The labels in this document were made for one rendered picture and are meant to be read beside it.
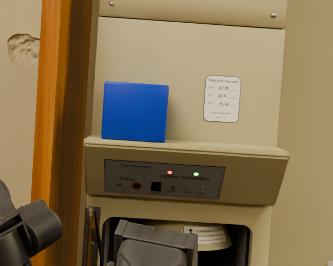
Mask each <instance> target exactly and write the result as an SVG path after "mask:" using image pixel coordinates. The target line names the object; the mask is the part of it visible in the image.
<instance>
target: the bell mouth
mask: <svg viewBox="0 0 333 266"><path fill-rule="evenodd" d="M144 225H148V226H153V227H154V233H161V232H162V229H167V230H173V231H178V232H183V233H194V234H198V251H216V250H222V249H226V248H228V247H230V246H231V245H232V241H231V239H230V236H229V233H228V230H227V227H226V224H220V223H204V222H187V221H170V220H154V219H147V220H146V222H145V224H144Z"/></svg>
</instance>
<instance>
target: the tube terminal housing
mask: <svg viewBox="0 0 333 266"><path fill-rule="evenodd" d="M284 42H285V30H277V29H269V28H254V27H240V26H224V25H210V24H195V23H180V22H166V21H150V20H136V19H127V18H113V17H98V25H97V43H96V59H95V76H94V93H93V102H92V119H91V135H92V134H93V135H101V126H102V116H103V98H104V83H105V82H106V81H114V82H129V83H144V84H159V85H167V86H169V96H168V111H167V120H166V136H165V139H172V140H187V141H203V142H212V143H228V144H243V145H259V146H275V147H276V146H277V138H278V124H279V111H280V97H281V83H282V70H283V56H284ZM206 74H210V75H225V76H234V77H242V85H241V93H240V107H239V121H238V123H226V122H211V121H203V120H202V117H203V109H204V94H205V79H206ZM87 206H96V207H101V211H100V228H99V234H100V238H101V241H102V232H103V224H104V222H105V221H106V220H107V219H108V218H110V217H129V218H137V219H154V220H170V221H187V222H204V223H220V224H236V225H245V226H247V227H248V228H249V231H250V238H249V252H248V266H267V263H268V256H269V242H270V228H271V215H272V206H266V205H250V204H234V203H217V202H201V201H185V200H176V199H159V198H143V197H127V196H111V195H95V194H87V203H86V207H87Z"/></svg>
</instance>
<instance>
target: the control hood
mask: <svg viewBox="0 0 333 266"><path fill-rule="evenodd" d="M104 159H112V160H128V161H137V162H153V163H169V164H185V165H201V166H217V167H225V173H224V179H223V184H222V187H221V192H220V197H219V199H206V198H189V197H173V196H157V195H141V194H124V193H108V192H105V171H104ZM289 159H290V154H289V153H288V151H286V150H283V149H281V148H278V147H275V146H259V145H243V144H228V143H219V142H203V141H187V140H172V139H166V140H165V142H164V143H159V142H143V141H128V140H112V139H102V138H101V135H93V134H92V135H90V136H89V137H87V138H86V139H85V140H84V163H85V186H86V193H87V194H95V195H111V196H127V197H143V198H159V199H169V200H185V201H201V202H217V203H234V204H250V205H266V206H273V205H275V203H276V200H277V197H278V194H279V191H280V187H281V184H282V181H283V177H284V174H285V171H286V168H287V165H288V162H289Z"/></svg>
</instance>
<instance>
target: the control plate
mask: <svg viewBox="0 0 333 266"><path fill-rule="evenodd" d="M168 170H172V171H173V174H171V175H169V174H167V171H168ZM104 171H105V192H108V193H124V194H141V195H157V196H173V197H189V198H206V199H215V200H219V197H220V192H221V187H222V184H223V179H224V173H225V167H217V166H201V165H185V164H169V163H153V162H144V161H128V160H112V159H104ZM194 172H198V173H199V176H193V173H194ZM117 182H120V183H121V184H122V185H121V186H116V185H115V183H117ZM152 182H161V191H160V192H157V191H151V184H152ZM134 183H140V184H141V188H139V189H134V188H133V187H132V185H133V184H134ZM172 185H174V186H176V188H175V189H174V190H172V189H171V186H172ZM187 186H189V187H190V190H189V191H187V190H186V189H185V187H187ZM201 187H204V188H205V190H204V191H203V192H202V191H201V190H200V188H201Z"/></svg>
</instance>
